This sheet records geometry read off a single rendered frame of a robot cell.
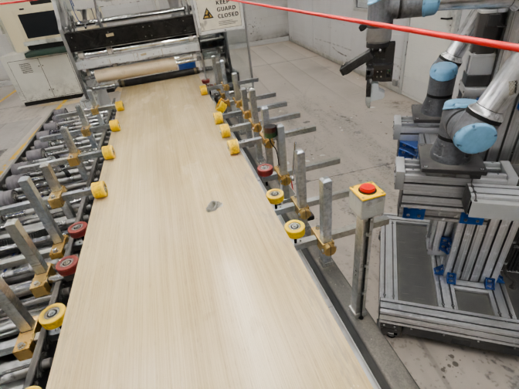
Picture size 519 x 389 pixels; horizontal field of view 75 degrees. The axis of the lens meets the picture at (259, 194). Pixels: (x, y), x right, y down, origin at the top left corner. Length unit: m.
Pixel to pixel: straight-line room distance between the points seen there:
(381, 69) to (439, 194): 0.62
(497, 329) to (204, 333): 1.43
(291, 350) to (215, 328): 0.23
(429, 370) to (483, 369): 0.26
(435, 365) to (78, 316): 1.66
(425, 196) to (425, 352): 0.89
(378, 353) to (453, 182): 0.73
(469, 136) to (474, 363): 1.25
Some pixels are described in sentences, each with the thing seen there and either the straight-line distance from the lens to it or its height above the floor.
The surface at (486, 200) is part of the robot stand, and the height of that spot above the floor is 0.95.
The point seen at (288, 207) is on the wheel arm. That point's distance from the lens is 1.55.
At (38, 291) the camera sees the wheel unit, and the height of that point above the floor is 0.85.
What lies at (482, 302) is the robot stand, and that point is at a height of 0.21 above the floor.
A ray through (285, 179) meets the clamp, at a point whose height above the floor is 0.86.
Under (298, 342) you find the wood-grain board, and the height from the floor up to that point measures 0.90.
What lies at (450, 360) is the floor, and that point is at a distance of 2.13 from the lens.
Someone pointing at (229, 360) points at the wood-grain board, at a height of 0.90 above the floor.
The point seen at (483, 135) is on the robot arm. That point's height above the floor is 1.22.
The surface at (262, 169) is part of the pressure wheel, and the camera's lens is 1.70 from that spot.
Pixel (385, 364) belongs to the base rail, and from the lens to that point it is 1.21.
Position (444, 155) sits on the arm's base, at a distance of 1.48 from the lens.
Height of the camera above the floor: 1.74
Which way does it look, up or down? 33 degrees down
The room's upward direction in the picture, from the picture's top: 8 degrees counter-clockwise
